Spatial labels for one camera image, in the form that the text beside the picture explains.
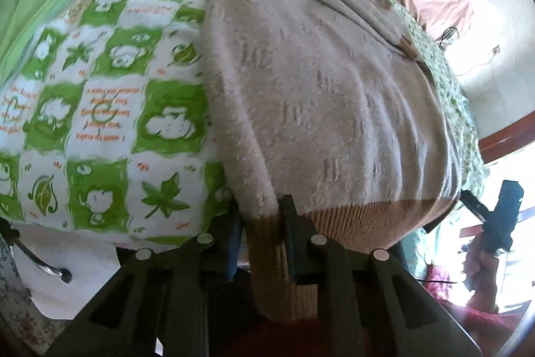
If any chrome metal handle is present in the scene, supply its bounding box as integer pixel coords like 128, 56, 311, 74
0, 225, 74, 284

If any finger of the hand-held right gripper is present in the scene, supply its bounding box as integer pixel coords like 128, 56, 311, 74
460, 190, 489, 220

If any wooden bed frame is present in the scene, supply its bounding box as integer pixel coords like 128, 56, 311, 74
478, 123, 535, 165

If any person's right hand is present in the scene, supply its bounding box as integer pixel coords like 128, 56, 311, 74
463, 239, 501, 305

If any floral printed cloth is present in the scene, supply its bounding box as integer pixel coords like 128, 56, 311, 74
0, 232, 72, 357

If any green checkered printed bed sheet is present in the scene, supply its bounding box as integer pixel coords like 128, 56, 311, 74
0, 0, 488, 249

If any beige knit sweater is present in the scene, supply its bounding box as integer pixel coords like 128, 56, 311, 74
200, 0, 461, 322

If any person's right forearm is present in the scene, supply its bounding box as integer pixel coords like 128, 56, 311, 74
426, 263, 528, 357

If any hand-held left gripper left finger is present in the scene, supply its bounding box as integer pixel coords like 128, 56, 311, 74
44, 207, 245, 357

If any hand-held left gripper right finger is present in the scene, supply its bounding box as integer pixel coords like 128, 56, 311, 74
278, 194, 482, 357

